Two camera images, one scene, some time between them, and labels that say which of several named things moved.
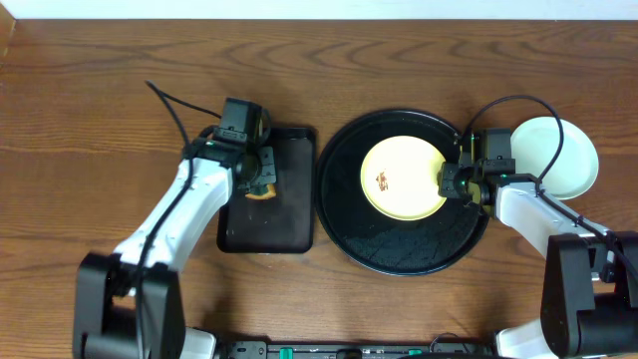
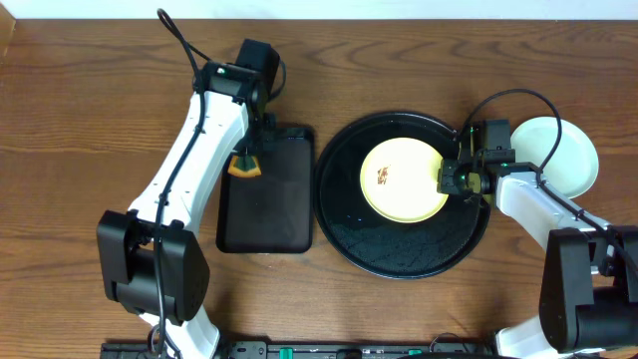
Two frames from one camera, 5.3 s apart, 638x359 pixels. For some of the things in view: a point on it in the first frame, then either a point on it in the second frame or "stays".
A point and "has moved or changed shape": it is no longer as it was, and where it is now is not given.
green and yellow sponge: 262,191 has moved or changed shape
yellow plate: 399,178 stays
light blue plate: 533,145 stays
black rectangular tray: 285,222 stays
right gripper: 445,180 stays
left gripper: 267,171 -> 251,148
